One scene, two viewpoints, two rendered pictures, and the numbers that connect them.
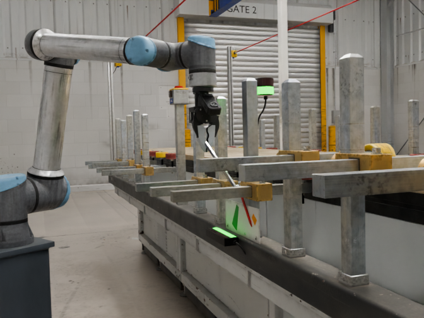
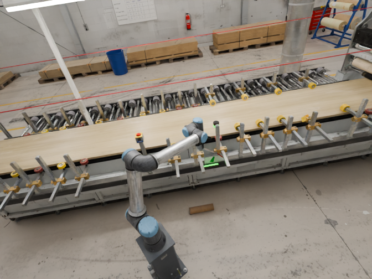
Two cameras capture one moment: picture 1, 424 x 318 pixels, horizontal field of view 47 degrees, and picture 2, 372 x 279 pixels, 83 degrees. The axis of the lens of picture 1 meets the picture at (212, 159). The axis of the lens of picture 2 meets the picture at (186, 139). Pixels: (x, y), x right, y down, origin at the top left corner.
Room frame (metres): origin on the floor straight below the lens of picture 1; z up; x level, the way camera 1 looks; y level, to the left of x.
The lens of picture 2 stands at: (1.25, 1.56, 2.36)
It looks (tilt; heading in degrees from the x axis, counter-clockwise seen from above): 38 degrees down; 288
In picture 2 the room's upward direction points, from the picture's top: 9 degrees counter-clockwise
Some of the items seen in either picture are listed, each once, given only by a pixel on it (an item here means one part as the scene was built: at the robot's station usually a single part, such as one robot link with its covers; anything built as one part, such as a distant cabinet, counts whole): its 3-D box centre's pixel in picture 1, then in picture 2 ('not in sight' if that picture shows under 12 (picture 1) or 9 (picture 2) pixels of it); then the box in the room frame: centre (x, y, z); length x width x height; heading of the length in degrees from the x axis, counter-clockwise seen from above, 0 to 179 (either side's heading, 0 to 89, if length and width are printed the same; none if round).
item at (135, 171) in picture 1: (139, 171); (82, 180); (2.82, 0.42, 0.81); 0.43 x 0.03 x 0.04; 110
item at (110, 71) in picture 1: (116, 114); not in sight; (4.12, 0.80, 1.20); 0.15 x 0.12 x 1.00; 20
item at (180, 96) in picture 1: (178, 97); (139, 138); (2.18, 0.14, 1.18); 0.07 x 0.07 x 0.08; 20
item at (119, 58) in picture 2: not in sight; (118, 62); (5.20, -4.70, 0.36); 0.59 x 0.57 x 0.73; 110
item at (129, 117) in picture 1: (130, 149); (26, 179); (3.34, 0.56, 0.92); 0.03 x 0.03 x 0.48; 20
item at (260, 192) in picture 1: (255, 190); (220, 149); (1.44, -0.13, 0.85); 0.13 x 0.06 x 0.05; 20
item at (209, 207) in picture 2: not in sight; (201, 208); (1.67, 0.10, 0.04); 0.30 x 0.08 x 0.08; 20
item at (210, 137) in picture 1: (208, 138); not in sight; (1.62, 0.01, 1.00); 0.06 x 0.03 x 0.09; 20
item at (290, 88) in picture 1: (292, 174); (241, 141); (1.23, -0.20, 0.91); 0.03 x 0.03 x 0.48; 20
